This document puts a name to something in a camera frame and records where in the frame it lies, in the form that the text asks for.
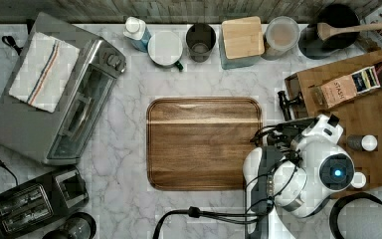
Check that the wooden drawer box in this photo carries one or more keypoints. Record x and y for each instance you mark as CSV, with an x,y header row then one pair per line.
x,y
361,116

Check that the white blue plastic bottle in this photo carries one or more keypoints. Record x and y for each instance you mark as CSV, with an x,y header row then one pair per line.
x,y
136,31

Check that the dark grey tumbler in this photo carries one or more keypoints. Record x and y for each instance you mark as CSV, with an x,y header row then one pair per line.
x,y
200,40

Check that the teal canister wooden lid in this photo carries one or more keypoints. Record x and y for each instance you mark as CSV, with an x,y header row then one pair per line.
x,y
241,42

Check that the green white enamel mug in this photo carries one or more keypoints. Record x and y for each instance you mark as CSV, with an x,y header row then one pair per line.
x,y
165,49

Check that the wooden spatula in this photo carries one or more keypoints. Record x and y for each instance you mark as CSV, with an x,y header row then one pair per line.
x,y
354,29

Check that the glass jar white lid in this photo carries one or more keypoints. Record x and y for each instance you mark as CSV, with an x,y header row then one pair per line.
x,y
281,35

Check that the black drawer handle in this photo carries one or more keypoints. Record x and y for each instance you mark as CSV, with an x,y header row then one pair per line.
x,y
286,104

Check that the folded white towel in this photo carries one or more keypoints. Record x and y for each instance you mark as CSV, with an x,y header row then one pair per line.
x,y
45,72

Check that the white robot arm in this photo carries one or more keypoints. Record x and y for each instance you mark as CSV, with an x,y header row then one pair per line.
x,y
297,181

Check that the grey spice shaker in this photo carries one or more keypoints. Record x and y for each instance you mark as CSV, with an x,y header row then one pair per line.
x,y
366,142

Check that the black two-slot toaster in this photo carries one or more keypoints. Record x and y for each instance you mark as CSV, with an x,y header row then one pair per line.
x,y
41,201

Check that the stainless toaster oven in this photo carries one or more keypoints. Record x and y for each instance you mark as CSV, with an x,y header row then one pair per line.
x,y
59,138

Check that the black utensil holder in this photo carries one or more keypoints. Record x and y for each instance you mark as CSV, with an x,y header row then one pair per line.
x,y
336,15

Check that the tea bag box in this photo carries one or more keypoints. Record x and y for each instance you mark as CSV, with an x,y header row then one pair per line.
x,y
345,88

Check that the wooden cutting board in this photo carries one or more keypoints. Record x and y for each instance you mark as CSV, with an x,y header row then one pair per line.
x,y
200,143

